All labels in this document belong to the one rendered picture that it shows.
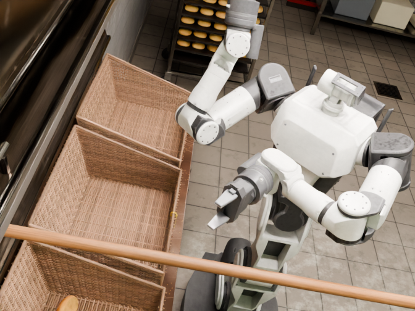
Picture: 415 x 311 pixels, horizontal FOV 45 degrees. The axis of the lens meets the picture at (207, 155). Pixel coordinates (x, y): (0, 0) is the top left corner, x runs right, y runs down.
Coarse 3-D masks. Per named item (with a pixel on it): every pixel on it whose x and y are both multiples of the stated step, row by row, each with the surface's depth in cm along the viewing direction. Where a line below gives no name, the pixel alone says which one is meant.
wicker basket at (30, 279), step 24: (24, 240) 155; (24, 264) 153; (48, 264) 163; (72, 264) 162; (96, 264) 161; (24, 288) 154; (48, 288) 172; (72, 288) 170; (96, 288) 169; (120, 288) 168; (144, 288) 167
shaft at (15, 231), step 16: (32, 240) 115; (48, 240) 115; (64, 240) 115; (80, 240) 116; (96, 240) 117; (128, 256) 117; (144, 256) 117; (160, 256) 117; (176, 256) 118; (208, 272) 119; (224, 272) 119; (240, 272) 119; (256, 272) 120; (272, 272) 121; (304, 288) 121; (320, 288) 121; (336, 288) 122; (352, 288) 123; (400, 304) 124
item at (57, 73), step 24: (96, 0) 166; (72, 24) 151; (48, 48) 139; (72, 48) 140; (48, 72) 129; (24, 96) 120; (48, 96) 121; (0, 120) 113; (24, 120) 113; (0, 144) 106; (24, 144) 107; (0, 192) 95; (24, 192) 99; (0, 240) 89
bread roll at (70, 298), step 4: (68, 296) 166; (72, 296) 167; (64, 300) 165; (68, 300) 165; (72, 300) 166; (76, 300) 167; (60, 304) 164; (64, 304) 163; (68, 304) 164; (72, 304) 165; (76, 304) 167; (60, 308) 162; (64, 308) 162; (68, 308) 163; (72, 308) 165; (76, 308) 166
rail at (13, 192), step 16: (112, 0) 163; (96, 32) 145; (80, 48) 136; (80, 64) 131; (64, 80) 123; (64, 96) 120; (48, 112) 113; (48, 128) 110; (32, 144) 104; (32, 160) 102; (16, 176) 96; (16, 192) 94; (0, 208) 90; (0, 224) 88
